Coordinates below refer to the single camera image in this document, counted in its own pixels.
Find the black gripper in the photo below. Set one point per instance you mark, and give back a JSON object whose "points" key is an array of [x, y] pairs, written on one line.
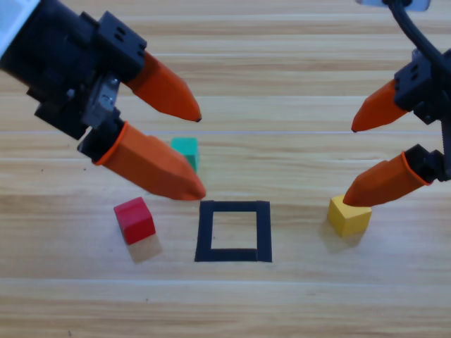
{"points": [[446, 148], [53, 53]]}

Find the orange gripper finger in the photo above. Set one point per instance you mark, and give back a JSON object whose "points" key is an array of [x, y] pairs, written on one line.
{"points": [[151, 165], [162, 91]]}

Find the green wooden block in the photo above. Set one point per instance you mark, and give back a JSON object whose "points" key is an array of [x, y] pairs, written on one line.
{"points": [[186, 146]]}

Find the red wooden block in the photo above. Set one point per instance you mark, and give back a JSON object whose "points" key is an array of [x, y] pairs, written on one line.
{"points": [[135, 222]]}

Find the yellow wooden block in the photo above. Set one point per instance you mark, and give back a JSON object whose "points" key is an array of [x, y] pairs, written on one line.
{"points": [[349, 222]]}

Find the black tape square outline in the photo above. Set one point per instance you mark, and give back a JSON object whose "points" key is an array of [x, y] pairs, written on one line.
{"points": [[204, 232]]}

